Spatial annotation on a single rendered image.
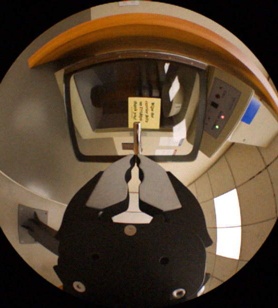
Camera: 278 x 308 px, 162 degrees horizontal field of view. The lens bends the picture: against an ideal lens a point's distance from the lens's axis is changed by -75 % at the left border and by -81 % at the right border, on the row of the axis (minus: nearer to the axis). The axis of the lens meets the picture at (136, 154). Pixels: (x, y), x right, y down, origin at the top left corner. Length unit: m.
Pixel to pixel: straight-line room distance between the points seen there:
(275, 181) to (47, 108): 1.76
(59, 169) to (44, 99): 0.23
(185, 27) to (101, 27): 0.14
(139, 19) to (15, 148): 0.34
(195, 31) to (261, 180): 1.50
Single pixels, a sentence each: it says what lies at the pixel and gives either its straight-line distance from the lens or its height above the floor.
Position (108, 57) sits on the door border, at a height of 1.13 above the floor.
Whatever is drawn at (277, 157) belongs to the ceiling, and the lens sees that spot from 1.45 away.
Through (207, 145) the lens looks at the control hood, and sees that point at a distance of 0.42.
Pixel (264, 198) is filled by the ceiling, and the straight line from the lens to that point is 1.56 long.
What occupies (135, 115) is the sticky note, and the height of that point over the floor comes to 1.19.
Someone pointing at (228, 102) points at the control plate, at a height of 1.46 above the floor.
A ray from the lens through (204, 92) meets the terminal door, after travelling 0.31.
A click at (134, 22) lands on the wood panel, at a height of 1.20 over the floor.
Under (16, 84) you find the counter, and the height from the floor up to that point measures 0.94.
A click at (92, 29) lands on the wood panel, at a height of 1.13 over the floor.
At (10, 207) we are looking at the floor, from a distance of 1.32.
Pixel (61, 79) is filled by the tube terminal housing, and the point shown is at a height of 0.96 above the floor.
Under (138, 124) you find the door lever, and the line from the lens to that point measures 0.20.
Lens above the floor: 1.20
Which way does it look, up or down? 1 degrees down
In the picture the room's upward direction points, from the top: 90 degrees clockwise
